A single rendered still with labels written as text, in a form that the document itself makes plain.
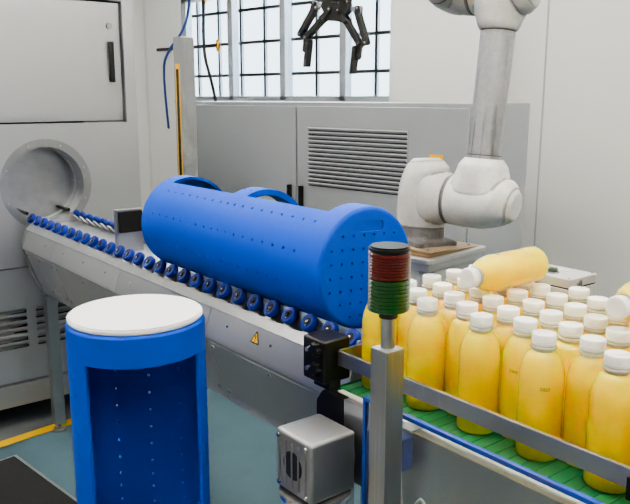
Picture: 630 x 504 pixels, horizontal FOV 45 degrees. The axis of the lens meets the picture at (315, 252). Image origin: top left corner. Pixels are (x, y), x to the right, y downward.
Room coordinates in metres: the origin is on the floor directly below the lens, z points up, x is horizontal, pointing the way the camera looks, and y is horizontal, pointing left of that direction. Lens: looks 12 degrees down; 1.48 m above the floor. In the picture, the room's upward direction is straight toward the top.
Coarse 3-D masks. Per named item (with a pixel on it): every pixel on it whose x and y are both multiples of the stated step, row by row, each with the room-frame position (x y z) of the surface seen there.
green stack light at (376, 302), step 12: (372, 288) 1.08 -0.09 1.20; (384, 288) 1.07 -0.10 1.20; (396, 288) 1.07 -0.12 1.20; (408, 288) 1.09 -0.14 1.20; (372, 300) 1.09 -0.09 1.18; (384, 300) 1.07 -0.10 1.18; (396, 300) 1.07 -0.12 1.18; (408, 300) 1.09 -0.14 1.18; (384, 312) 1.07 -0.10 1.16; (396, 312) 1.07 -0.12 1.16
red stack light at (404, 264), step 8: (368, 256) 1.10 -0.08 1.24; (376, 256) 1.08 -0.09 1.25; (384, 256) 1.07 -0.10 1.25; (392, 256) 1.07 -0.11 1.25; (400, 256) 1.07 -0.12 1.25; (408, 256) 1.08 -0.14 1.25; (368, 264) 1.10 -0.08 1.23; (376, 264) 1.08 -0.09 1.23; (384, 264) 1.07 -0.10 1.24; (392, 264) 1.07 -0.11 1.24; (400, 264) 1.07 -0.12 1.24; (408, 264) 1.09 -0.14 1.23; (368, 272) 1.10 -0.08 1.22; (376, 272) 1.08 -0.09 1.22; (384, 272) 1.07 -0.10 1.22; (392, 272) 1.07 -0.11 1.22; (400, 272) 1.07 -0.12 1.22; (408, 272) 1.09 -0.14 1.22; (376, 280) 1.08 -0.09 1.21; (384, 280) 1.07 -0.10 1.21; (392, 280) 1.07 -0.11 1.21; (400, 280) 1.07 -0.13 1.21
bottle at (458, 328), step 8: (456, 320) 1.32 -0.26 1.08; (464, 320) 1.31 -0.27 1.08; (456, 328) 1.31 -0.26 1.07; (464, 328) 1.30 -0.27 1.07; (448, 336) 1.32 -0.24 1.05; (456, 336) 1.30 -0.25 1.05; (448, 344) 1.31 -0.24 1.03; (456, 344) 1.30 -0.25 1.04; (448, 352) 1.31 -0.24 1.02; (456, 352) 1.30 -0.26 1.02; (448, 360) 1.31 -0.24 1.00; (456, 360) 1.30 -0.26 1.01; (448, 368) 1.31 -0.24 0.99; (456, 368) 1.30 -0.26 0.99; (448, 376) 1.31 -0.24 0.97; (456, 376) 1.29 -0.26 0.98; (448, 384) 1.31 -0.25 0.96; (456, 384) 1.29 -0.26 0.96; (448, 392) 1.31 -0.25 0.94; (456, 392) 1.29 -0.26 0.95
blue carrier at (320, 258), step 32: (160, 192) 2.25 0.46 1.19; (192, 192) 2.14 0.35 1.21; (224, 192) 2.04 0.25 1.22; (256, 192) 1.98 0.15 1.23; (160, 224) 2.17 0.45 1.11; (192, 224) 2.03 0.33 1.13; (224, 224) 1.91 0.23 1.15; (256, 224) 1.81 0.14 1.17; (288, 224) 1.73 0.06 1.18; (320, 224) 1.66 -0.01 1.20; (352, 224) 1.65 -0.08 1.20; (384, 224) 1.71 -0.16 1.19; (160, 256) 2.26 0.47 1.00; (192, 256) 2.04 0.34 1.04; (224, 256) 1.89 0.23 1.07; (256, 256) 1.78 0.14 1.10; (288, 256) 1.68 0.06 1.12; (320, 256) 1.60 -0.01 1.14; (352, 256) 1.65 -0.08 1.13; (256, 288) 1.83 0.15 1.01; (288, 288) 1.69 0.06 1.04; (320, 288) 1.59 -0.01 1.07; (352, 288) 1.65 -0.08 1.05; (352, 320) 1.65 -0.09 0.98
